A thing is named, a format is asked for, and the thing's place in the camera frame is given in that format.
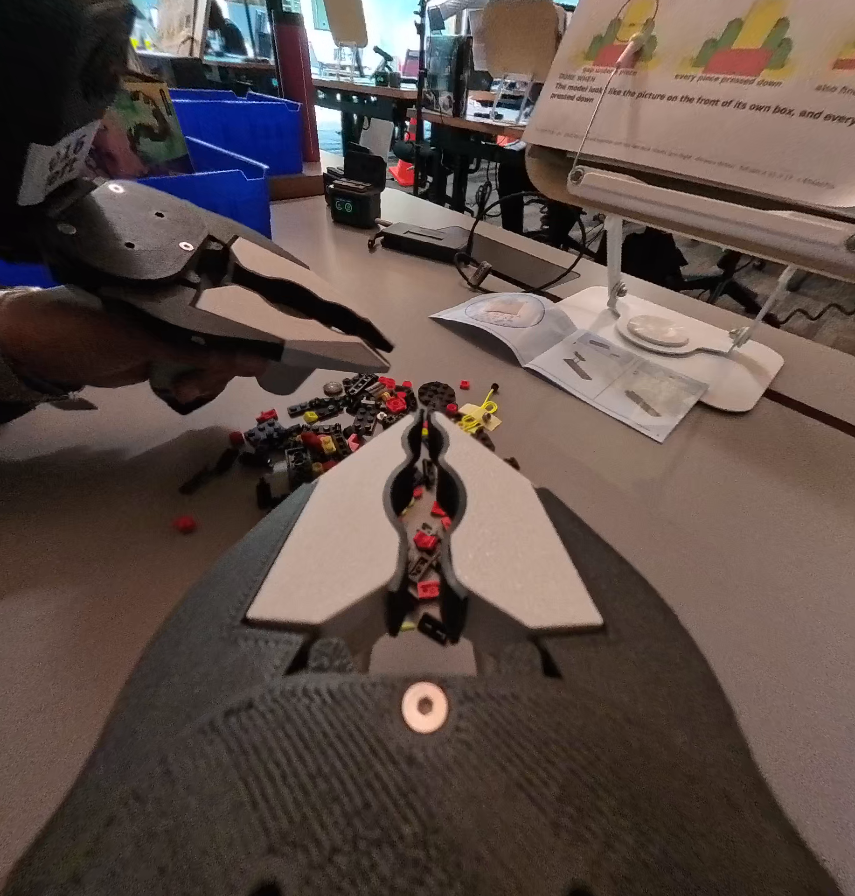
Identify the black coiled cable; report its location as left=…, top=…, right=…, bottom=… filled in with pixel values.
left=777, top=283, right=855, bottom=330

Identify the flat black power adapter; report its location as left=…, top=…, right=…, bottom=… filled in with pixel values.
left=382, top=220, right=486, bottom=264

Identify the background work desk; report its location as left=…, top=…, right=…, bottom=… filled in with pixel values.
left=312, top=76, right=540, bottom=211

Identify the dark red post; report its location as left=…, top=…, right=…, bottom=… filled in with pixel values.
left=270, top=0, right=323, bottom=180

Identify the long black lego bar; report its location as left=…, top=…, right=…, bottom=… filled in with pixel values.
left=179, top=448, right=240, bottom=496

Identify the pile of lego pieces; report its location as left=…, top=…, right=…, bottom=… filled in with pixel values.
left=230, top=377, right=522, bottom=641

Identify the person's left hand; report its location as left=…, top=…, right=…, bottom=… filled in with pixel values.
left=0, top=286, right=267, bottom=394

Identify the printed instruction sheet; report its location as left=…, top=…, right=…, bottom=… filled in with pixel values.
left=524, top=0, right=855, bottom=210

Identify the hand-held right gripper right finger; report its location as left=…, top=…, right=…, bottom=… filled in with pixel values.
left=427, top=412, right=605, bottom=676

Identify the white document stand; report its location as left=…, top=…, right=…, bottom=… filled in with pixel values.
left=525, top=143, right=855, bottom=414

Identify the colourful lego box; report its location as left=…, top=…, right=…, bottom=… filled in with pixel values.
left=109, top=73, right=195, bottom=176

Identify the black office chair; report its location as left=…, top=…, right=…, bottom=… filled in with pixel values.
left=598, top=224, right=764, bottom=316

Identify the blue plastic bin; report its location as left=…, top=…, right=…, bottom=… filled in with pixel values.
left=167, top=87, right=304, bottom=177
left=135, top=136, right=272, bottom=240

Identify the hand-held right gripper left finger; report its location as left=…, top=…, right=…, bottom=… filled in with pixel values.
left=244, top=409, right=428, bottom=676

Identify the lego instruction booklet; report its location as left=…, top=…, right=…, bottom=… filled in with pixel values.
left=429, top=293, right=709, bottom=443

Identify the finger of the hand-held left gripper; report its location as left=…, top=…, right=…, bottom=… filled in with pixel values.
left=202, top=234, right=395, bottom=352
left=189, top=281, right=393, bottom=396

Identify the black battery charger case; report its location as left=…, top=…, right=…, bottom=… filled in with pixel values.
left=322, top=143, right=388, bottom=229

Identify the black flat pad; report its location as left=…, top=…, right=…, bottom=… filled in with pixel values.
left=466, top=230, right=582, bottom=293

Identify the brown board document stand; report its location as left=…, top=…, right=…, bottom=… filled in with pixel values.
left=469, top=0, right=570, bottom=126
left=321, top=0, right=369, bottom=79

